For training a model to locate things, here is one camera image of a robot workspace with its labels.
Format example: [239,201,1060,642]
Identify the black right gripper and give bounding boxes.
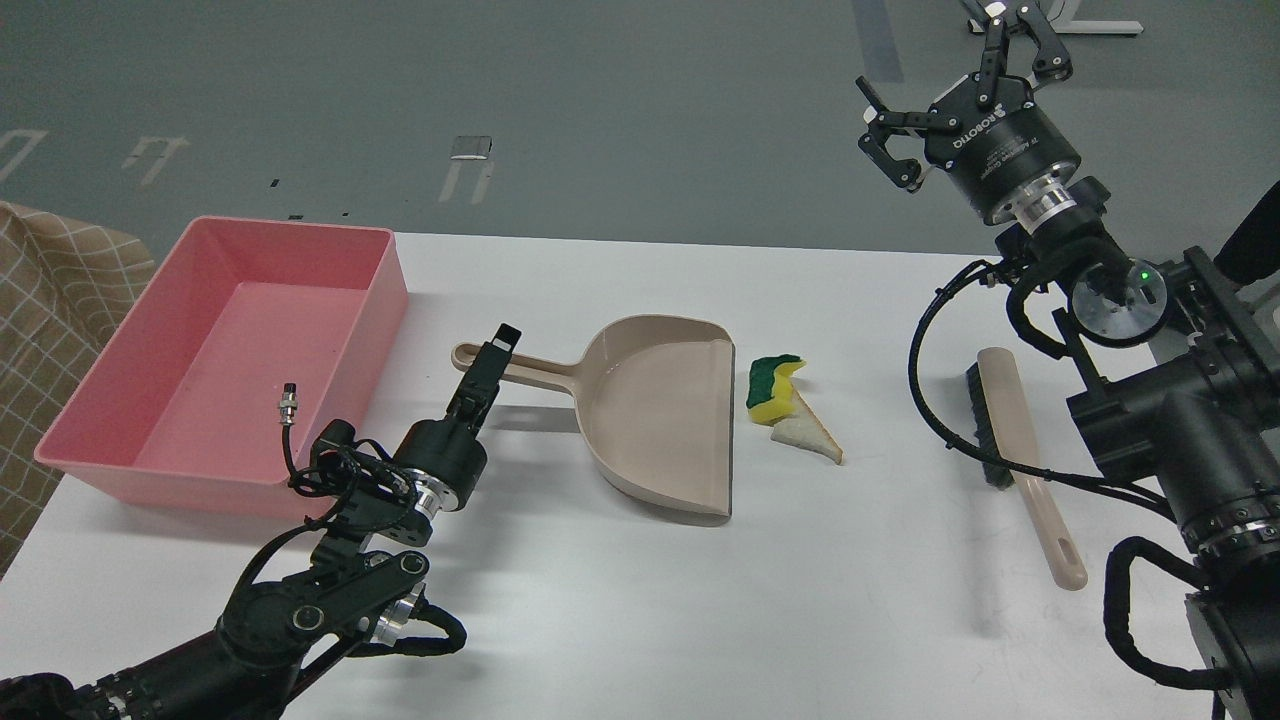
[855,0,1083,227]

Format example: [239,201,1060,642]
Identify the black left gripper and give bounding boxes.
[392,323,522,510]

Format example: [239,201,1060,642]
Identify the beige plastic dustpan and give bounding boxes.
[502,314,735,524]

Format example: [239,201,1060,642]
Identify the yellow green sponge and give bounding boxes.
[745,354,806,425]

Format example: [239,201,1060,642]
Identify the beige hand brush black bristles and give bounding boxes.
[965,347,1089,591]

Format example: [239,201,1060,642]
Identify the white bread slice piece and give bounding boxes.
[771,391,845,465]

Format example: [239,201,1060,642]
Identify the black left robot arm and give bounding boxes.
[3,324,521,719]

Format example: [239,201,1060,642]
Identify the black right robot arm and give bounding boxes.
[856,1,1279,719]

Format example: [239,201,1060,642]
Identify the pink plastic bin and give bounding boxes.
[35,217,408,520]

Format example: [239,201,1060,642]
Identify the white stand base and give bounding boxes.
[961,1,1146,37]

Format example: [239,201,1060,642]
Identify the grey floor plate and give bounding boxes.
[451,135,493,161]

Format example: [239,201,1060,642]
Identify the person's black shoe and leg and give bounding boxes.
[1213,182,1279,288]

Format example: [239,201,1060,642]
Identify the tan checkered cloth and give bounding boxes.
[1,201,156,570]

